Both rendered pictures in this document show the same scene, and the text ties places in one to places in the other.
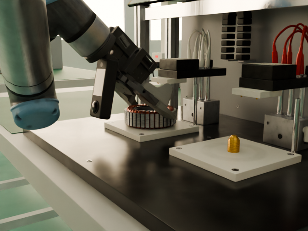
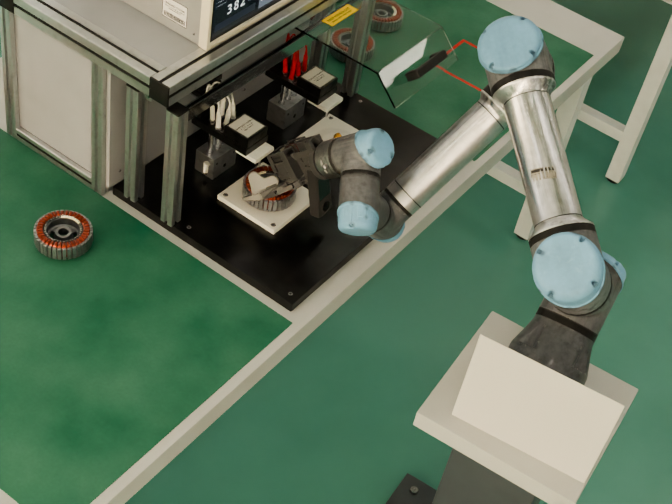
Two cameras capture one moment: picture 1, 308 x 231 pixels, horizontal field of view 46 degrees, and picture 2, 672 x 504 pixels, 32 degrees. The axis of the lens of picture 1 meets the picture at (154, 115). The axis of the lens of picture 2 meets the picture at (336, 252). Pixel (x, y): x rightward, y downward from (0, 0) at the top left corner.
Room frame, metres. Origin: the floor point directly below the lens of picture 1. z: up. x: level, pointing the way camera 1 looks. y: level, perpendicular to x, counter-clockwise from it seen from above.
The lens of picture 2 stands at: (1.44, 1.67, 2.38)
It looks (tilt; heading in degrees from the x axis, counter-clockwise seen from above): 44 degrees down; 243
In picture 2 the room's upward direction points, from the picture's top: 12 degrees clockwise
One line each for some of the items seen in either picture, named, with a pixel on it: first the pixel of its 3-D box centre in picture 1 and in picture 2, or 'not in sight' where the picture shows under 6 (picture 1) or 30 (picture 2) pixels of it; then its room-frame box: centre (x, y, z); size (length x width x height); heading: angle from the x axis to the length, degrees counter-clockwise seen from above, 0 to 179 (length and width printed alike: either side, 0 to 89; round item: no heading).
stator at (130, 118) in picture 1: (150, 115); (269, 188); (0.76, 0.01, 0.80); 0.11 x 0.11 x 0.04
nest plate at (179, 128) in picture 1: (150, 126); (268, 197); (0.76, 0.01, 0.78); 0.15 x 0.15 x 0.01; 34
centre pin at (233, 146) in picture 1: (233, 143); not in sight; (0.56, -0.13, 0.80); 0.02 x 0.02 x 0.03
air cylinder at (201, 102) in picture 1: (200, 110); (216, 156); (0.85, -0.11, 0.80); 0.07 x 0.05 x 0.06; 34
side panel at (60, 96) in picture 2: not in sight; (56, 99); (1.16, -0.21, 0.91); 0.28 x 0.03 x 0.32; 124
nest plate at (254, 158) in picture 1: (233, 154); (336, 145); (0.56, -0.13, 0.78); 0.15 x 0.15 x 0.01; 34
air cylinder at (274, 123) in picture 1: (288, 129); (286, 107); (0.65, -0.25, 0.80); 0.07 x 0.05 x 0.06; 34
